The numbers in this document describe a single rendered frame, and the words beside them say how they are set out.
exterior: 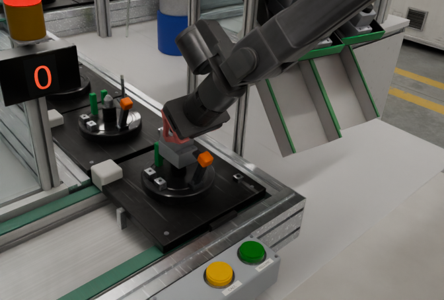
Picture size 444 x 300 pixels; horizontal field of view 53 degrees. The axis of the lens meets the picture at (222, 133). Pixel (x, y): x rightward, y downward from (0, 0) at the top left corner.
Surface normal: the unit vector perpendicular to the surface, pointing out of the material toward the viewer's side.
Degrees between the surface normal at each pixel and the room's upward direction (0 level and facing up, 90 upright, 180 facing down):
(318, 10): 78
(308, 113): 45
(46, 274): 0
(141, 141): 0
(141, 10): 90
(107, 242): 0
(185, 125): 40
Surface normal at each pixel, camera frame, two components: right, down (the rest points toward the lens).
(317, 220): 0.05, -0.85
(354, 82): -0.85, 0.23
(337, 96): 0.41, -0.27
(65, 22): 0.66, 0.42
